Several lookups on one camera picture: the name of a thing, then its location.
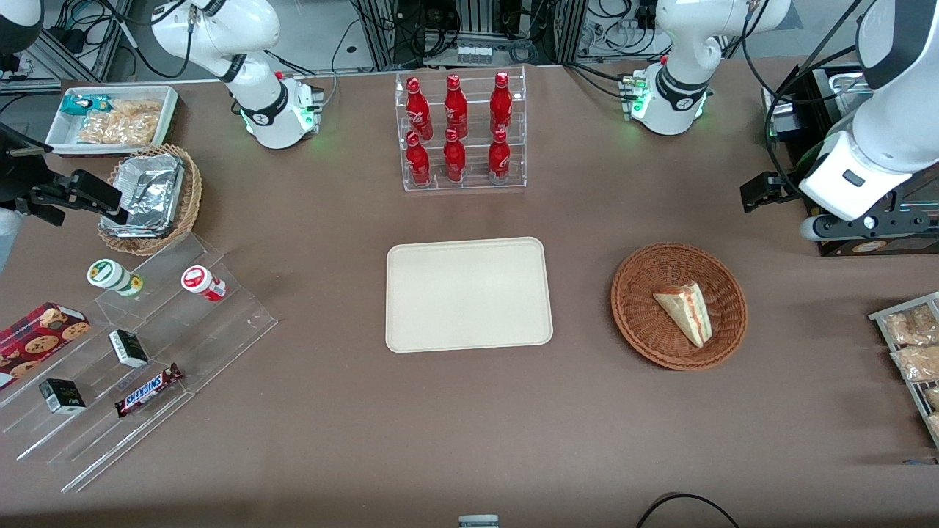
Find black hot food warmer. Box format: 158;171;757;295
761;64;939;257

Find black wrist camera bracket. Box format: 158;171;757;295
814;191;939;243

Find grey wire rack tray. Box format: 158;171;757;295
869;291;939;450

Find teal snack packet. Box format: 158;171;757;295
59;95;112;117

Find silver foil container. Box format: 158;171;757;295
98;153;185;238

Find small black carton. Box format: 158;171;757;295
38;378;87;416
108;329;150;369

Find wicker basket with foil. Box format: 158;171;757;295
97;143;203;257

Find green lid white cup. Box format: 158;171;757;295
87;258;145;298

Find clear acrylic stepped shelf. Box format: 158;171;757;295
0;232;279;494

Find clear acrylic bottle rack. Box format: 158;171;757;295
394;65;528;194

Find round brown wicker basket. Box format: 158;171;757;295
610;243;748;371

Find clear bag of chips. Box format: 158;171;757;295
76;98;163;147

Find white rectangular snack bin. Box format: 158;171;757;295
45;85;180;157

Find black floor cable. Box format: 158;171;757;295
635;492;742;528

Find triangular sandwich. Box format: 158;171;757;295
652;282;714;349

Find snickers chocolate bar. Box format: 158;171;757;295
114;362;185;419

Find red lid white cup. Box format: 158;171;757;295
180;265;228;303

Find red cola bottle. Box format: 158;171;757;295
405;77;434;141
442;128;468;183
444;74;470;139
405;131;432;187
489;71;514;135
487;128;512;185

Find beige plastic tray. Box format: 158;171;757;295
385;236;555;354

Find red cookie box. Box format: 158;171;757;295
0;301;92;391

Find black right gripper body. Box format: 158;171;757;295
0;122;54;225

